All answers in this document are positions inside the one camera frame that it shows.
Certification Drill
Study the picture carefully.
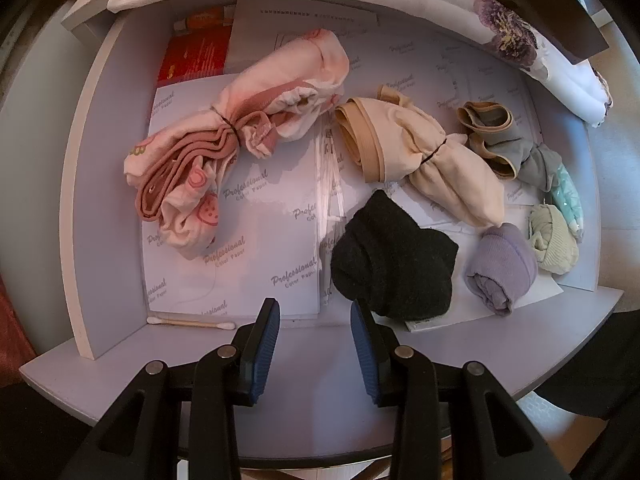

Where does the black tin box gold inside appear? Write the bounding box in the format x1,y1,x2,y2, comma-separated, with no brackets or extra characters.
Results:
425,0,611,66

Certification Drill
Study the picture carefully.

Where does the pink printed underwear bundle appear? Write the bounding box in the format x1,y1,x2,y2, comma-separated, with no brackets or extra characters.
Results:
123,29,351,261

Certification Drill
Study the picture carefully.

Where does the grey beige-trimmed underwear bundle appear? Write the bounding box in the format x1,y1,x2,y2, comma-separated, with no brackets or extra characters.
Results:
457,101,561,192

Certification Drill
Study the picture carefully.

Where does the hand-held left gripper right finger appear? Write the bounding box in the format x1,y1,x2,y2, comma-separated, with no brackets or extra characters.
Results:
349,299,571,480

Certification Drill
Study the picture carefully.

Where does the cotton swab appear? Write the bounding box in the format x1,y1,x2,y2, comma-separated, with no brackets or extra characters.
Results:
146,315,236,331

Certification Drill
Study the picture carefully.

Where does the person's black-clad right leg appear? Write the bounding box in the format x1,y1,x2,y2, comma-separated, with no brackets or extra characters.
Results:
532,305,640,480

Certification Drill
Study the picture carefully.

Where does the purple sock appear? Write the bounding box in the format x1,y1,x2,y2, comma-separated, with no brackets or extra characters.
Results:
464,222,538,317

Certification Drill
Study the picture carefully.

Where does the orange tube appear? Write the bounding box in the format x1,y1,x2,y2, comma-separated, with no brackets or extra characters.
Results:
173,6,236,36

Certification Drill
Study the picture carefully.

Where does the light green sock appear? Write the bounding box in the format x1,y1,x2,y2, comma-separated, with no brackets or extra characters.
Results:
528,203,581,276

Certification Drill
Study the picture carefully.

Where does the teal cloth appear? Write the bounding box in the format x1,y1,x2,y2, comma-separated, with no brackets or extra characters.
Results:
542,162,586,243

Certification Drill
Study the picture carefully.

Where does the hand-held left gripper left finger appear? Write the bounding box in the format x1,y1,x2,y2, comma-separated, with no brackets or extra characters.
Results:
60,297,282,480

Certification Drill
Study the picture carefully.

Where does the white text document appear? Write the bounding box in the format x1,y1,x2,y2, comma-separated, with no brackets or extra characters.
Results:
405,210,566,333

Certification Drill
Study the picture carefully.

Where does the grey paper sheet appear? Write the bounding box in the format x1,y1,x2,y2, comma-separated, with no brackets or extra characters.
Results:
234,0,379,73

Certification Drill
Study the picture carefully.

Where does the white bed frame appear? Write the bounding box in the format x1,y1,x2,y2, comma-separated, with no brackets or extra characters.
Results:
0,5,108,361

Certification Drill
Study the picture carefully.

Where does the red booklet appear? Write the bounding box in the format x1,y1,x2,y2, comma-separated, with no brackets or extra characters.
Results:
156,30,233,88

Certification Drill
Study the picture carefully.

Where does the spread of printed glossy paper sheets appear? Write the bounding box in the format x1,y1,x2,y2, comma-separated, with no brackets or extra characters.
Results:
141,35,546,321

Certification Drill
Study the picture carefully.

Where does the beige underwear bundle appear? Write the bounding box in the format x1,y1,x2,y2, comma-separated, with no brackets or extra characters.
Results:
332,85,506,228

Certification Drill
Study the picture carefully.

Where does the black sock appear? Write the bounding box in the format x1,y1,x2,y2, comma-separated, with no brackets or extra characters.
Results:
330,189,460,321

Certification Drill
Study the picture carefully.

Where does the grey nightstand drawer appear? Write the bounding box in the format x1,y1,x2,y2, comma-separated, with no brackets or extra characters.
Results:
19,0,626,458

